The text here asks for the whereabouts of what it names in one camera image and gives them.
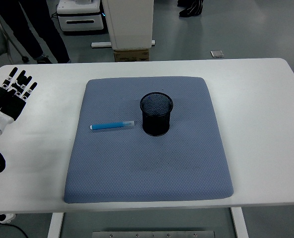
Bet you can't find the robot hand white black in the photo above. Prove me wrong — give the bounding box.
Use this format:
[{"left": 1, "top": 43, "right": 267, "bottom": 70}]
[{"left": 0, "top": 66, "right": 38, "bottom": 130}]

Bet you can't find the blue marker with clear cap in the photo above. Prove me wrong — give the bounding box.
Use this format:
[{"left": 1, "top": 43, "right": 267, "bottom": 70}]
[{"left": 89, "top": 120, "right": 136, "bottom": 131}]

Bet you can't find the black mesh pen holder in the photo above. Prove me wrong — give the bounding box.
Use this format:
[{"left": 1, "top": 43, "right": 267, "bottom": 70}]
[{"left": 139, "top": 91, "right": 174, "bottom": 137}]

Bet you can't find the person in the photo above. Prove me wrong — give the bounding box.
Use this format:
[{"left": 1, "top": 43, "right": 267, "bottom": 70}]
[
  {"left": 0, "top": 0, "right": 72, "bottom": 64},
  {"left": 177, "top": 0, "right": 205, "bottom": 18}
]

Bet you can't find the white power strip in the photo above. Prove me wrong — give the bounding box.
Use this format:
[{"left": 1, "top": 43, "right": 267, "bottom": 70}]
[{"left": 0, "top": 212, "right": 17, "bottom": 224}]

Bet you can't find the white cabinet foot bar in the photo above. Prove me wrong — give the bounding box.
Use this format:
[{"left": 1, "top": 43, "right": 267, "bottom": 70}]
[{"left": 91, "top": 39, "right": 156, "bottom": 49}]

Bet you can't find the white table leg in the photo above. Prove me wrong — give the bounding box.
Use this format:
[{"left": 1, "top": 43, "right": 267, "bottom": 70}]
[
  {"left": 230, "top": 207, "right": 249, "bottom": 238},
  {"left": 47, "top": 212, "right": 64, "bottom": 238}
]

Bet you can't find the cardboard box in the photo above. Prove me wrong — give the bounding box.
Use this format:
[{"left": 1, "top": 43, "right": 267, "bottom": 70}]
[{"left": 113, "top": 48, "right": 150, "bottom": 62}]

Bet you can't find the white upright cabinet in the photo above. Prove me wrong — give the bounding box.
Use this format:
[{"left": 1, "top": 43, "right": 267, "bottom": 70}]
[{"left": 102, "top": 0, "right": 154, "bottom": 50}]

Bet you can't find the blue-grey textured mat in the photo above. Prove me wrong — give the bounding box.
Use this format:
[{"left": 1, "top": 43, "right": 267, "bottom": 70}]
[{"left": 63, "top": 76, "right": 234, "bottom": 204}]

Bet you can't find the black floor cable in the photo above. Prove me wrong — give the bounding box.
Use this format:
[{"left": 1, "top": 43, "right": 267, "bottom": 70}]
[{"left": 0, "top": 217, "right": 29, "bottom": 238}]

